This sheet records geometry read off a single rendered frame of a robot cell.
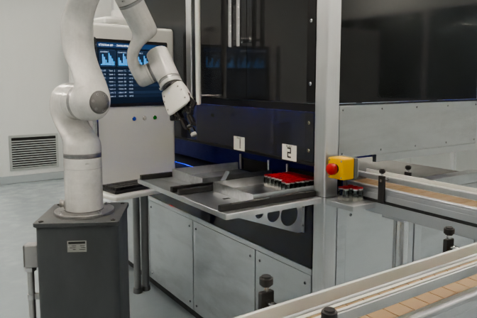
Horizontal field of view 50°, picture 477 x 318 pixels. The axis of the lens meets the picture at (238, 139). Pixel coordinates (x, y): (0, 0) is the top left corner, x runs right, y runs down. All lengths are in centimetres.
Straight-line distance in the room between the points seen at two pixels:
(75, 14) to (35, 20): 539
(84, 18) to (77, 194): 55
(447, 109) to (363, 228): 65
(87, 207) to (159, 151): 95
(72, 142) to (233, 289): 111
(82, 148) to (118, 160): 81
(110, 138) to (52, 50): 470
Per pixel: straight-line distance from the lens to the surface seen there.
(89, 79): 163
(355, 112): 187
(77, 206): 170
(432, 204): 166
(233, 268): 238
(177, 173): 215
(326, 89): 177
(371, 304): 80
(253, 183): 200
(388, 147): 202
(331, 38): 178
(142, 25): 182
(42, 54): 703
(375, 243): 206
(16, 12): 701
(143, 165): 253
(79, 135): 168
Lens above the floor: 129
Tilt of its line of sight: 7 degrees down
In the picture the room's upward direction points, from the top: straight up
